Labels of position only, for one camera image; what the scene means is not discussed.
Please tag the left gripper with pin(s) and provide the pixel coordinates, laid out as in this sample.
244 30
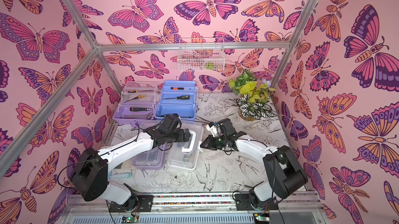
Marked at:
182 134

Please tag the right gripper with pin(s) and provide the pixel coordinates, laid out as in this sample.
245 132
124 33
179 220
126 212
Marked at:
215 140

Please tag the white toolbox clear lid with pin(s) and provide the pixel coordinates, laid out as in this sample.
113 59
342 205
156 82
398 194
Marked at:
184 155

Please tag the purple toolbox clear lid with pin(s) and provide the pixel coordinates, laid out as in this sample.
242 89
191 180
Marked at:
149 160

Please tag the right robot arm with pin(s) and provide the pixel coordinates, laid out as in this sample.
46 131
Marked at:
284 173

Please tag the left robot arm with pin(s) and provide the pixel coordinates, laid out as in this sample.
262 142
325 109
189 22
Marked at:
90 175

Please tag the blue open toolbox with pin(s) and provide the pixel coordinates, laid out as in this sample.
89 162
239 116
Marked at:
186 109

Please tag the black yellow screwdriver in blue box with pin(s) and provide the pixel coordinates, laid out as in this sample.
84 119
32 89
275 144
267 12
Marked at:
183 97

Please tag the back purple open toolbox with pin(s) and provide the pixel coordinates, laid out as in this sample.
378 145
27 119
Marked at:
136 94

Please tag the potted leafy plant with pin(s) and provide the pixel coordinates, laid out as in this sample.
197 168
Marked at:
254 96

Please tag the white wire basket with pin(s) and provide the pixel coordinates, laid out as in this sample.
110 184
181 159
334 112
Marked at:
199 54

